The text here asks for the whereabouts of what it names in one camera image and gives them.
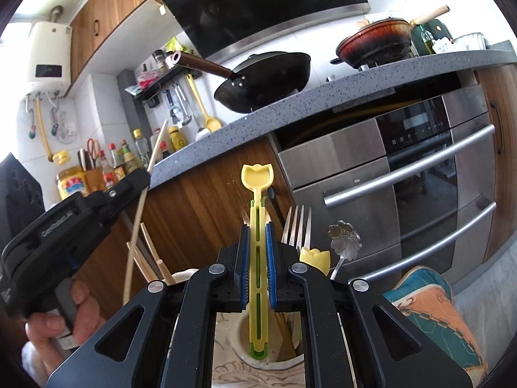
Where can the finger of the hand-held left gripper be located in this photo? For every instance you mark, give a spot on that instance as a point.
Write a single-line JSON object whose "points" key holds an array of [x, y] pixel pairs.
{"points": [[121, 196]]}

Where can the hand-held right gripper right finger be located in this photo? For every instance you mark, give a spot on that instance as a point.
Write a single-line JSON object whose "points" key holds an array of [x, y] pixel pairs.
{"points": [[271, 266]]}

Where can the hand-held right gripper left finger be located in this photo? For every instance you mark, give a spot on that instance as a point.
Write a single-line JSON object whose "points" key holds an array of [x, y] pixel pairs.
{"points": [[243, 266]]}

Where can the yellow plastic spoon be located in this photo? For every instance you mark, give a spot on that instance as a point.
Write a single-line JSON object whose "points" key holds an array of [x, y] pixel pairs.
{"points": [[257, 178], [315, 258]]}

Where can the wooden chopstick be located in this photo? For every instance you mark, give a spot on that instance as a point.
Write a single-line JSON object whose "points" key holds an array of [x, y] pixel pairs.
{"points": [[147, 246], [163, 270], [135, 242], [137, 260]]}

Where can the silver flower-shaped spoon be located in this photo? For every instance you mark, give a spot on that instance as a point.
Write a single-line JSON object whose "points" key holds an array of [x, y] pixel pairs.
{"points": [[343, 238]]}

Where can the white floral ceramic utensil holder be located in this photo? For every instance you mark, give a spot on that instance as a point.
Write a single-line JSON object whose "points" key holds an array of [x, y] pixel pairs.
{"points": [[230, 372]]}

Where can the person's left hand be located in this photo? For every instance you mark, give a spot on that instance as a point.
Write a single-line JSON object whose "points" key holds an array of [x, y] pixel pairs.
{"points": [[87, 319]]}

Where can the yellow jar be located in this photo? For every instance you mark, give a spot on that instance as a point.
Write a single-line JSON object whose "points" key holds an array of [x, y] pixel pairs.
{"points": [[72, 184]]}

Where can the row of condiment bottles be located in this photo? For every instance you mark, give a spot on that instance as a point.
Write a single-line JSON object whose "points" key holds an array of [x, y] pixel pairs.
{"points": [[139, 145]]}

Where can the black perforated panel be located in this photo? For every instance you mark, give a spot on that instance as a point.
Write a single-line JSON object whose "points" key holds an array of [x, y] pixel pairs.
{"points": [[18, 190]]}

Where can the wooden base cabinet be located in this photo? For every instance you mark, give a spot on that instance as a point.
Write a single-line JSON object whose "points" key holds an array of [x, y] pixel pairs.
{"points": [[202, 194]]}

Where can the metal hanging ladle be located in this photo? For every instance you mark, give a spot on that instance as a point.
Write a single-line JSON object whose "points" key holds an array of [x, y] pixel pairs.
{"points": [[183, 109]]}

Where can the yellow spatula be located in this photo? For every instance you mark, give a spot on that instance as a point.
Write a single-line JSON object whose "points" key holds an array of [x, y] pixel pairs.
{"points": [[212, 123]]}

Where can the black spice rack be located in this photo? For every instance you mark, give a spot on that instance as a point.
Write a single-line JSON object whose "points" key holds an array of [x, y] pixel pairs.
{"points": [[161, 85]]}

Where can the stainless steel oven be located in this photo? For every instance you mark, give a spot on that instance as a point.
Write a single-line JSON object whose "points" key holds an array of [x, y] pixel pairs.
{"points": [[355, 149]]}

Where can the white water heater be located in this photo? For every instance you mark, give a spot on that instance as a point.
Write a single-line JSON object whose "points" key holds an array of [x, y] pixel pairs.
{"points": [[48, 48]]}

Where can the printed quilted table mat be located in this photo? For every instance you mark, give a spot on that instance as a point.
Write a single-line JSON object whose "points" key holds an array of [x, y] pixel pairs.
{"points": [[436, 319]]}

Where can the grey speckled countertop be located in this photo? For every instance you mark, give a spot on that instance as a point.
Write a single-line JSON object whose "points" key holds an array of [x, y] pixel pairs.
{"points": [[323, 97]]}

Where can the black wok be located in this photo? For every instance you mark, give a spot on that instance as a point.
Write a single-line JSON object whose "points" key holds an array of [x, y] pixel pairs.
{"points": [[266, 76]]}

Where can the black range hood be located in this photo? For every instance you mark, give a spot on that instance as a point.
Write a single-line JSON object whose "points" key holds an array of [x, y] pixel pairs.
{"points": [[262, 4]]}

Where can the red-brown casserole pot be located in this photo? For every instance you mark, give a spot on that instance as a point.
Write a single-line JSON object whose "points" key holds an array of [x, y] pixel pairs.
{"points": [[375, 40]]}

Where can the olive oil bottle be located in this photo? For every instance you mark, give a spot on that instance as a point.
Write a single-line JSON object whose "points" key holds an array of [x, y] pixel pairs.
{"points": [[426, 42]]}

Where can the narrow wooden cabinet door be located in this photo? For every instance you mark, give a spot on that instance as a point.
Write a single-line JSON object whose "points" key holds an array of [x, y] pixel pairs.
{"points": [[507, 109]]}

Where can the white foil tray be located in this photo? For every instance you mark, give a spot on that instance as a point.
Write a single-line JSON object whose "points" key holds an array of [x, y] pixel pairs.
{"points": [[470, 40]]}

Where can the wooden wall cabinet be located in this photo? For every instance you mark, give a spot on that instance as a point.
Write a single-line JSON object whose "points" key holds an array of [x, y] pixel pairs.
{"points": [[109, 12]]}

